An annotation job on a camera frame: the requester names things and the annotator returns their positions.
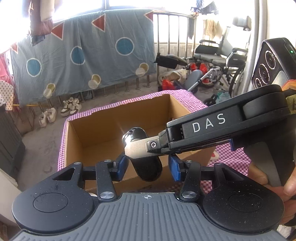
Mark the dark cabinet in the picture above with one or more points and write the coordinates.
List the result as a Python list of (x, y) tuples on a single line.
[(12, 148)]

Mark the open cardboard box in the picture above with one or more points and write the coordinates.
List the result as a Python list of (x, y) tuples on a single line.
[(131, 126)]

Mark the black cushioned leg rest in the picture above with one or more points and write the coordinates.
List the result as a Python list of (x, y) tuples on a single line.
[(169, 61)]

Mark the white sneaker pair left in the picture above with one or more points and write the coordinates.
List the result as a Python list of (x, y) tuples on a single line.
[(49, 116)]

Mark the metal balcony railing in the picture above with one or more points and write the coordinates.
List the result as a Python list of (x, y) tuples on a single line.
[(174, 33)]

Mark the teal plastic bag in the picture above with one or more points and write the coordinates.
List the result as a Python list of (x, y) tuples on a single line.
[(220, 97)]

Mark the person's right hand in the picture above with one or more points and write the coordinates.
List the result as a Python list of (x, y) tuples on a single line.
[(285, 192)]

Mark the pink hanging clothes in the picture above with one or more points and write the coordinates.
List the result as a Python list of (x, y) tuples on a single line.
[(4, 72)]

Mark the white brown sneaker pair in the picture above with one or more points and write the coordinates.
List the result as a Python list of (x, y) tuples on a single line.
[(70, 107)]

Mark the polka dot cloth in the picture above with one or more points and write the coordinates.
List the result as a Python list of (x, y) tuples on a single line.
[(6, 95)]

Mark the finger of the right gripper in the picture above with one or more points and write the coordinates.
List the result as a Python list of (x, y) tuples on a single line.
[(135, 149)]

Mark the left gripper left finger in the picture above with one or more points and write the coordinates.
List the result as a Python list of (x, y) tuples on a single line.
[(104, 173)]

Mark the black wheelchair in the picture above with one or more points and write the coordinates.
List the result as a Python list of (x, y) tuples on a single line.
[(223, 63)]

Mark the purple checkered tablecloth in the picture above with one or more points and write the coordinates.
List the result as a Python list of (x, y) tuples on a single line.
[(236, 160)]

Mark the blue patterned hanging blanket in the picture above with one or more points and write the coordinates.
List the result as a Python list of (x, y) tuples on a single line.
[(85, 52)]

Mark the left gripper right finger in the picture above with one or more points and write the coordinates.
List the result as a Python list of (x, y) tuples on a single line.
[(191, 174)]

